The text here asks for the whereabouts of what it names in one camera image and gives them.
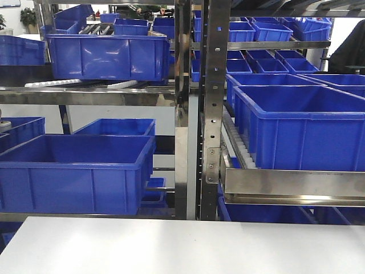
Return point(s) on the large blue bin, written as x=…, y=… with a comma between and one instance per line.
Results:
x=87, y=174
x=301, y=127

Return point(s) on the steel shelf beam left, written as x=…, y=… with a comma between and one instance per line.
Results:
x=150, y=96

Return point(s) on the steel shelf front rail right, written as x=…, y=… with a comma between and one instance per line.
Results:
x=293, y=187

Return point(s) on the blue bin far left lower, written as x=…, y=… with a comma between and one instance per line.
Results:
x=17, y=130

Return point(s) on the blue bin upper left shelf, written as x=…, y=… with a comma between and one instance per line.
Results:
x=109, y=57

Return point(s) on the blue bin behind right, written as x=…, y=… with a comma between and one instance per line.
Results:
x=234, y=80

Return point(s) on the large blue bin lower left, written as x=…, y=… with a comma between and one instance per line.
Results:
x=87, y=174

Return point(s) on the steel rack upright post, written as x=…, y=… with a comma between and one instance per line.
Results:
x=214, y=46

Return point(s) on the blue crate far left upper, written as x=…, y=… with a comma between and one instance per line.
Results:
x=16, y=51

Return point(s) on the large blue bin right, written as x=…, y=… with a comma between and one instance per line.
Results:
x=301, y=127

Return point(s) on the blue bin behind lower left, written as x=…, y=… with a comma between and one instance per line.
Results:
x=108, y=126

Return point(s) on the white roller track right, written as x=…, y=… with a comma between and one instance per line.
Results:
x=241, y=152

